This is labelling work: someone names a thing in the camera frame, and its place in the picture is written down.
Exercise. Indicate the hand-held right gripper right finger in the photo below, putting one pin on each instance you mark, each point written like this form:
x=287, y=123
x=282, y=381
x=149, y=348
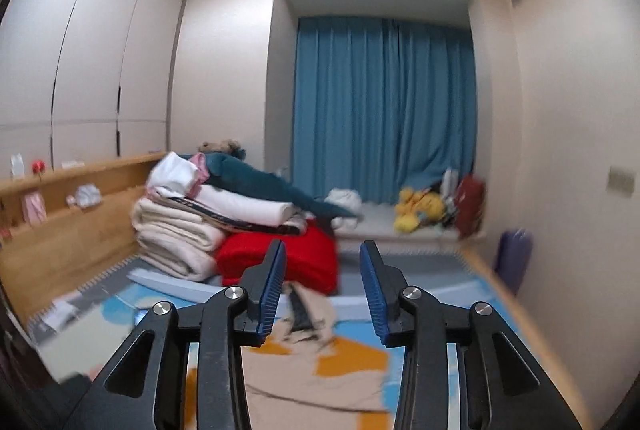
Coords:
x=372, y=290

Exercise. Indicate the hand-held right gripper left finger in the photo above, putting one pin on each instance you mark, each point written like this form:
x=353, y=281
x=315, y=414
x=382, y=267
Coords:
x=272, y=290

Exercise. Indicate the beige and mustard jacket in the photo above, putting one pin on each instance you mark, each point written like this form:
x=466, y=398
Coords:
x=310, y=375

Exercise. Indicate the white mat with blue print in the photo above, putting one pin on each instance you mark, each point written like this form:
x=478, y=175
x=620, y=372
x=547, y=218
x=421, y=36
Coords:
x=350, y=310

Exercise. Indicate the red folded blanket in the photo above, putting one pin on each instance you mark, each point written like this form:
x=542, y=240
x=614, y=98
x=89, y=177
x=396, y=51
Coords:
x=300, y=255

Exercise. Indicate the grey foam puzzle mat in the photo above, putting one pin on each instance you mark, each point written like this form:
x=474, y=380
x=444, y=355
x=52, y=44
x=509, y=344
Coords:
x=410, y=260

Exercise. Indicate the dark patterned folded cloth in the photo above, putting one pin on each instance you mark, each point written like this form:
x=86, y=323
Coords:
x=290, y=226

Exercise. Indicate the grey window seat cushion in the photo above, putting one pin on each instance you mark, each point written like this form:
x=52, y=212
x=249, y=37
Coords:
x=375, y=220

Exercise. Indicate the yellow plush toy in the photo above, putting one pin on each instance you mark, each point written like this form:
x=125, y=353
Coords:
x=415, y=210

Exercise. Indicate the white folded blanket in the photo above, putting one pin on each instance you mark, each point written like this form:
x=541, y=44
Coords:
x=240, y=205

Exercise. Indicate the white crumpled cloth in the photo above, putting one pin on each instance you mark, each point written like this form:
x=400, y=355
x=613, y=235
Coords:
x=345, y=200

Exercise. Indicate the teal shark plush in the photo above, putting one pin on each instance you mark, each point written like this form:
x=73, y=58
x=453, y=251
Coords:
x=260, y=185

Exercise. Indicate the cream folded blanket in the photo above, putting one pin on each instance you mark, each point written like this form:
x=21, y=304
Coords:
x=170, y=235

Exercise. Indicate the red bag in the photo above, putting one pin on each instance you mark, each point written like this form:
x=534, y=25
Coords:
x=470, y=205

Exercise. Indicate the white rabbit plush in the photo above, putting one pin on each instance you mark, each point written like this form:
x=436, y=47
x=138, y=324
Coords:
x=448, y=185

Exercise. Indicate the pink cloth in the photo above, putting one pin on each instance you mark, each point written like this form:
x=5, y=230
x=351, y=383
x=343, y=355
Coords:
x=201, y=167

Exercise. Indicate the purple flat case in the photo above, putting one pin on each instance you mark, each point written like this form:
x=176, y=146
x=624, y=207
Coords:
x=512, y=260

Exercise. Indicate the brown teddy plush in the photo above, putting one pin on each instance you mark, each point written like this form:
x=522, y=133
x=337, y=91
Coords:
x=220, y=145

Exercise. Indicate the white pillow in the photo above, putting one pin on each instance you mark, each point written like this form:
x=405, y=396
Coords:
x=170, y=175

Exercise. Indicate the blue curtain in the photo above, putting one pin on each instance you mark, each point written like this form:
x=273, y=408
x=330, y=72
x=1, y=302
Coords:
x=380, y=109

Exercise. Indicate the white crumpled tissue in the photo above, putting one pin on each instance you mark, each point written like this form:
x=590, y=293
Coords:
x=86, y=195

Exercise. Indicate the white paper sheet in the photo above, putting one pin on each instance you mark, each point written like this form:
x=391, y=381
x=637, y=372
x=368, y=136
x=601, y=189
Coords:
x=59, y=314

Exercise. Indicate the wooden headboard shelf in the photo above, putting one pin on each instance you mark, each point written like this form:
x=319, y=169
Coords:
x=60, y=250

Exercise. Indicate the pink packet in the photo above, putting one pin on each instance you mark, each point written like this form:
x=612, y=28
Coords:
x=35, y=208

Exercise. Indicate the small red ornament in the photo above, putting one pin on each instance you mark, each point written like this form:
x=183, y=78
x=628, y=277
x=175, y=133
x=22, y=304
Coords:
x=38, y=167

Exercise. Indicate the white bottle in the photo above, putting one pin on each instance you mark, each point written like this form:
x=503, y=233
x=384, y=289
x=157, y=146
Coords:
x=17, y=165

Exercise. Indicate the white built-in wardrobe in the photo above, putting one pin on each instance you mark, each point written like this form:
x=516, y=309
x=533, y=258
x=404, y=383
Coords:
x=90, y=34

